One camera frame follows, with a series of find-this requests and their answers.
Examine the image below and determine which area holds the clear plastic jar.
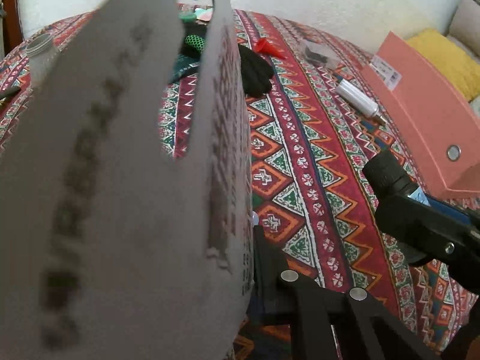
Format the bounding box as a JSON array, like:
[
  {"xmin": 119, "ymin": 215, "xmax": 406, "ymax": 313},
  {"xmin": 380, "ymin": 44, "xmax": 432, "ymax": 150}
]
[{"xmin": 24, "ymin": 33, "xmax": 61, "ymax": 87}]

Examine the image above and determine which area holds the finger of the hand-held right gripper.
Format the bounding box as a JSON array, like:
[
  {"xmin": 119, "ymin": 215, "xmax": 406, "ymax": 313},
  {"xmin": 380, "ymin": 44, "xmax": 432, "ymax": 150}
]
[
  {"xmin": 425, "ymin": 196, "xmax": 480, "ymax": 230},
  {"xmin": 375, "ymin": 192, "xmax": 480, "ymax": 296}
]

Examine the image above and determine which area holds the red patterned blanket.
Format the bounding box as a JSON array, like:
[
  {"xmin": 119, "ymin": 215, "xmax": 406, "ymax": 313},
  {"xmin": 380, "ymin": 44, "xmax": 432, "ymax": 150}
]
[{"xmin": 0, "ymin": 3, "xmax": 480, "ymax": 360}]

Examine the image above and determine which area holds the clear plastic box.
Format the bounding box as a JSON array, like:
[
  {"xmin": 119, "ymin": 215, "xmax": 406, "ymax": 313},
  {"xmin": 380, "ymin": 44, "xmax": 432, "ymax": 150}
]
[{"xmin": 303, "ymin": 38, "xmax": 340, "ymax": 70}]

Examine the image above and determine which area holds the yellow pillow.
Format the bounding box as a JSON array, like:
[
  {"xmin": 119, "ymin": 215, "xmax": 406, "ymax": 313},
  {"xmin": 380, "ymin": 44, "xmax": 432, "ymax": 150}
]
[{"xmin": 407, "ymin": 28, "xmax": 480, "ymax": 102}]

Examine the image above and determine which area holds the pink cardboard box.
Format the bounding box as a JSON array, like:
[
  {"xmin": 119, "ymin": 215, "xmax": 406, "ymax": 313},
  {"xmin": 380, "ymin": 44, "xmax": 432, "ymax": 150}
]
[{"xmin": 361, "ymin": 31, "xmax": 480, "ymax": 199}]

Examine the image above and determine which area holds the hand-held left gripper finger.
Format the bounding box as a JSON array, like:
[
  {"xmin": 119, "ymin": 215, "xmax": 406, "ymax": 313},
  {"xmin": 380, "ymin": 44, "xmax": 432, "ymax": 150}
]
[{"xmin": 247, "ymin": 225, "xmax": 441, "ymax": 360}]

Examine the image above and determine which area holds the small red funnel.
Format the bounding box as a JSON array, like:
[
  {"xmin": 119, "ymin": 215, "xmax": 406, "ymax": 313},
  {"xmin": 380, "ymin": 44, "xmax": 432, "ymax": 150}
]
[{"xmin": 255, "ymin": 37, "xmax": 287, "ymax": 61}]

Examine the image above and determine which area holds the white tube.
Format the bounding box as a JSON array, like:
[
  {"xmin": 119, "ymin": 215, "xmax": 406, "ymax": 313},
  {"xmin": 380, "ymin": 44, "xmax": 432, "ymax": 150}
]
[{"xmin": 335, "ymin": 76, "xmax": 387, "ymax": 126}]

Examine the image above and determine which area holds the black glove green mesh cuff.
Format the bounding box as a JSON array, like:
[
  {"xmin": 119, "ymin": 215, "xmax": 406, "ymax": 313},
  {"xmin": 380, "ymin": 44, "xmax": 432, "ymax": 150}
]
[{"xmin": 180, "ymin": 22, "xmax": 274, "ymax": 98}]

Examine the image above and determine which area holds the dark wooden door frame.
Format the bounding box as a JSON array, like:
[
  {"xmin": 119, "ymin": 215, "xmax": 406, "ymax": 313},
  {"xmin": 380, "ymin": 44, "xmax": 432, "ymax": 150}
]
[{"xmin": 0, "ymin": 0, "xmax": 23, "ymax": 59}]

